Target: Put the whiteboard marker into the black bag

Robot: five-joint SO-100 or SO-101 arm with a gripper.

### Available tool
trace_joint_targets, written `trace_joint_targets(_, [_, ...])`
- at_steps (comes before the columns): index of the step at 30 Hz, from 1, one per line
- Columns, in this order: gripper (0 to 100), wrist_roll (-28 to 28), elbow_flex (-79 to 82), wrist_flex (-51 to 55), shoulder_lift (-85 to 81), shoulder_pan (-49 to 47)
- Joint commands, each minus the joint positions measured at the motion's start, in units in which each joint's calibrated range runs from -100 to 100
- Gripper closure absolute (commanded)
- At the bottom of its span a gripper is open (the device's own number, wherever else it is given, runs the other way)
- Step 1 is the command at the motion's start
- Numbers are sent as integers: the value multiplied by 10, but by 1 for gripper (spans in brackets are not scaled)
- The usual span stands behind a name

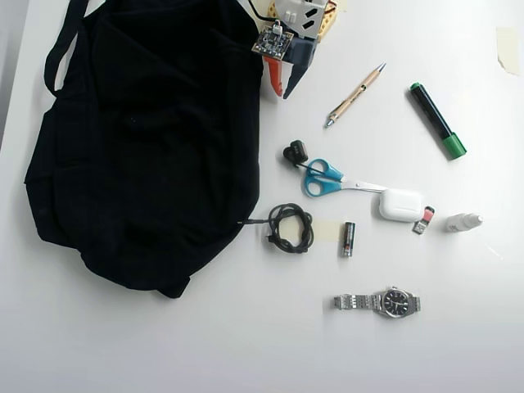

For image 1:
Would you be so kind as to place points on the dark blue-grey gripper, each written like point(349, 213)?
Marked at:
point(302, 54)

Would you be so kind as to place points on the beige ballpoint pen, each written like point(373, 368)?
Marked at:
point(356, 95)

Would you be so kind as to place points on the black AA battery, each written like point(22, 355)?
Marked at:
point(347, 239)

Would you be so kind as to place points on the white earbuds case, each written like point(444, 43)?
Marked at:
point(400, 204)

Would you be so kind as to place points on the red USB stick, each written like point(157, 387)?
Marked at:
point(424, 219)

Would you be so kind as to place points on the small white dropper bottle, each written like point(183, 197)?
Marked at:
point(462, 222)

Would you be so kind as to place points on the black fabric bag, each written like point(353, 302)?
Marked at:
point(143, 143)

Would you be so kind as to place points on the small black padlock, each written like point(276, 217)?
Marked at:
point(296, 149)

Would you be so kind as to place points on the beige masking tape strip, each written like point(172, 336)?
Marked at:
point(325, 230)
point(341, 5)

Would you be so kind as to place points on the green and black whiteboard marker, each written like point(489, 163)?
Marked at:
point(436, 118)

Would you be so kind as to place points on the yellow sticky note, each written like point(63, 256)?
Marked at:
point(508, 51)

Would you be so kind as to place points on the silver metal wristwatch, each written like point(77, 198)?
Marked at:
point(395, 303)

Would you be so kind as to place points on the bare circuit board camera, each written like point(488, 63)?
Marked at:
point(272, 41)

